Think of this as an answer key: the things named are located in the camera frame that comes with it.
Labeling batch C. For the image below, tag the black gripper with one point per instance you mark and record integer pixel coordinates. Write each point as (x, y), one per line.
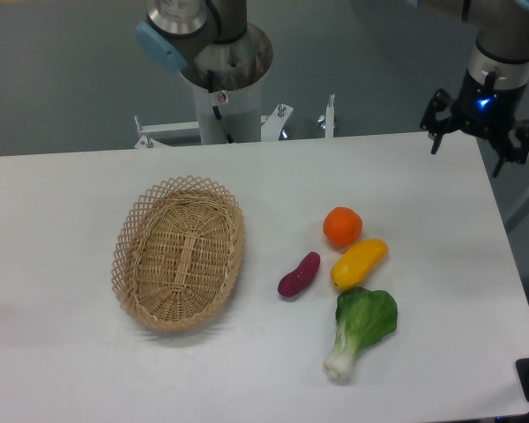
(481, 111)

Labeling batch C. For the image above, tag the yellow mango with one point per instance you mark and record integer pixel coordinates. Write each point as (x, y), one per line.
(358, 262)

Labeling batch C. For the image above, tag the silver robot arm with gripper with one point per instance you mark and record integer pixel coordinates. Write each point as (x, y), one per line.
(502, 42)

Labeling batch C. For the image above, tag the orange fruit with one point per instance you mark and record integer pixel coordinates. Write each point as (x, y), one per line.
(342, 226)

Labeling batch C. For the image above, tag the green bok choy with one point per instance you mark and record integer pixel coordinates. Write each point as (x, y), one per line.
(363, 318)

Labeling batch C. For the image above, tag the purple sweet potato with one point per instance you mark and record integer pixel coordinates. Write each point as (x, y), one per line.
(301, 277)

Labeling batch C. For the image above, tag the oval woven wicker basket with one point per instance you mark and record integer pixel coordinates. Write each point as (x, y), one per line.
(179, 253)

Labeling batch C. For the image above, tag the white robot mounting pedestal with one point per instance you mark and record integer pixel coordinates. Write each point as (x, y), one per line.
(223, 117)

